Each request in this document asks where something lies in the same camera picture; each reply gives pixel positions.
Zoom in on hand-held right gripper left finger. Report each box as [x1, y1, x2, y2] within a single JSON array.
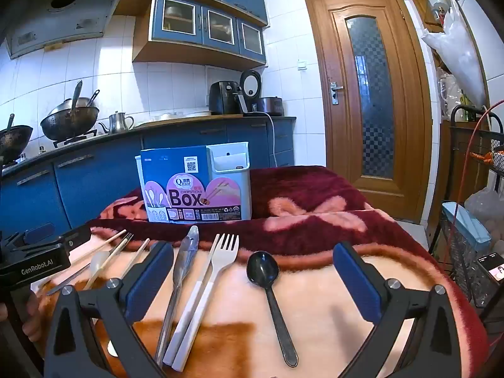
[[45, 240, 175, 378]]

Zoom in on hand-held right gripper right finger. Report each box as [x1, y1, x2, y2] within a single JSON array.
[[333, 242, 473, 378]]

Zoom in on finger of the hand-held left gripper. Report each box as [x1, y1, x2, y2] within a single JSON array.
[[6, 222, 56, 250], [59, 225, 92, 253]]

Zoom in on wooden chopstick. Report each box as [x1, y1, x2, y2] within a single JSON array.
[[67, 229, 127, 267], [119, 238, 151, 281]]

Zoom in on slim metal fork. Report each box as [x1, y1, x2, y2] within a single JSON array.
[[46, 233, 135, 296]]

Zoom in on white-handled knife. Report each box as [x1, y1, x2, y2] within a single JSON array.
[[163, 233, 221, 367]]

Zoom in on white-handled fork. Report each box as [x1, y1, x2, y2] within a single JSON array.
[[172, 233, 240, 372]]

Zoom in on black spoon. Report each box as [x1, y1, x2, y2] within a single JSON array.
[[246, 250, 299, 368]]

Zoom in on light blue utensil holder box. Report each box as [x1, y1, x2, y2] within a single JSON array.
[[135, 142, 253, 223]]

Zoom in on person's left hand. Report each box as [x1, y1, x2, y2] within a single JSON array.
[[21, 289, 41, 337]]

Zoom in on blue base cabinets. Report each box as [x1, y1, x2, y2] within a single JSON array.
[[0, 117, 297, 241]]

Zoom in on red and pink printed blanket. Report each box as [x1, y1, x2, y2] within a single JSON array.
[[37, 165, 491, 378]]

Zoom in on small black wok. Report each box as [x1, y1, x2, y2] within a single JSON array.
[[0, 114, 34, 166]]

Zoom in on gas stove grate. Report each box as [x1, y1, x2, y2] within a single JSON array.
[[53, 129, 98, 149]]

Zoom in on black metal cart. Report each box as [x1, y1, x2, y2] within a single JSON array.
[[428, 104, 504, 324]]

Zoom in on large black wok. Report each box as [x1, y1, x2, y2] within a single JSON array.
[[40, 104, 100, 142]]

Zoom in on steel teapot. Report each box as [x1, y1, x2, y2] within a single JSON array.
[[98, 111, 135, 135]]

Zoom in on light blue plastic container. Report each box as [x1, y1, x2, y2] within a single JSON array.
[[441, 202, 492, 255]]

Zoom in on steel basin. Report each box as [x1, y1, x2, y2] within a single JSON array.
[[46, 96, 99, 121]]

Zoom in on smartphone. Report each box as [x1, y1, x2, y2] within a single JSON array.
[[477, 253, 504, 283]]

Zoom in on white dishes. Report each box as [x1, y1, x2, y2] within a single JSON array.
[[157, 110, 213, 121]]

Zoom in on wooden door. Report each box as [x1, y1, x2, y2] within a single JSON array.
[[305, 0, 434, 225]]

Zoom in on brown slow cooker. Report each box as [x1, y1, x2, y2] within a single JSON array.
[[258, 96, 284, 117]]

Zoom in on black air fryer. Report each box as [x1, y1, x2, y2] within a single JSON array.
[[209, 81, 253, 117]]

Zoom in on grey range hood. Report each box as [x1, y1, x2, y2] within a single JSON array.
[[6, 0, 130, 60]]

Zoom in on black rice cooker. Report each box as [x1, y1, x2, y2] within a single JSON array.
[[239, 70, 272, 117]]

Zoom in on white plastic bag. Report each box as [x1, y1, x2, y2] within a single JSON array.
[[421, 8, 488, 108]]

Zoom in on long-handled ladle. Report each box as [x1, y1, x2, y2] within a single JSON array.
[[69, 80, 83, 116]]

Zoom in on white power cable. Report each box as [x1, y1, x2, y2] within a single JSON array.
[[263, 111, 278, 168]]

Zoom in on orange cable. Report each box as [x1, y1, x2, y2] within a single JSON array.
[[444, 101, 504, 272]]

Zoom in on blue glass-door wall cabinet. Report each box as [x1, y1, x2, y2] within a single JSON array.
[[132, 0, 268, 72]]

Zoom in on wooden wall shelf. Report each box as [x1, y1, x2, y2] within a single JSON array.
[[405, 0, 453, 34]]

